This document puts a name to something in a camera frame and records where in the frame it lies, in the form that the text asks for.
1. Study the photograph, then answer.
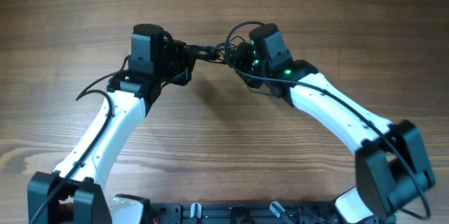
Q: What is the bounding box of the black cable bundle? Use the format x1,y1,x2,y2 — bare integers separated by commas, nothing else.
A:
187,35,246,65

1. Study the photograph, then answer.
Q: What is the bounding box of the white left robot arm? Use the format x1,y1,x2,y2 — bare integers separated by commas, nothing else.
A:
27,24,196,223

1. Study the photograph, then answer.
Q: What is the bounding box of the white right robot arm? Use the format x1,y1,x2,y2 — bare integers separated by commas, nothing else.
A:
224,21,436,223

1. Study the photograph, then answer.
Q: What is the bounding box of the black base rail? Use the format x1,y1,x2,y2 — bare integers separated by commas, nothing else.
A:
144,202,346,224

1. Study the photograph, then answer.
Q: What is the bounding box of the black left camera cable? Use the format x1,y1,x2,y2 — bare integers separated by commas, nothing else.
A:
29,55,133,224

